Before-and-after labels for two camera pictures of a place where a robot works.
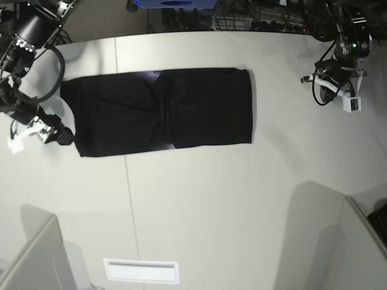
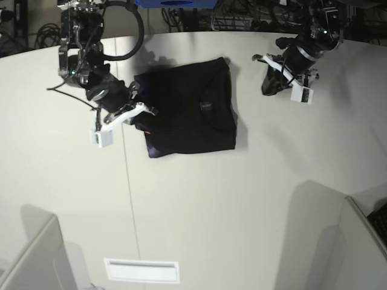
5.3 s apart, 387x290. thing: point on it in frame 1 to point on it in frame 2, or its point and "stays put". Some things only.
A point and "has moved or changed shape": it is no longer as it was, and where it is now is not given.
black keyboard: [378, 220] stays put
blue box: [176, 3] stays put
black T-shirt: [179, 108] has moved or changed shape
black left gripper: [340, 72] to [298, 60]
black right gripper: [25, 110] to [112, 94]
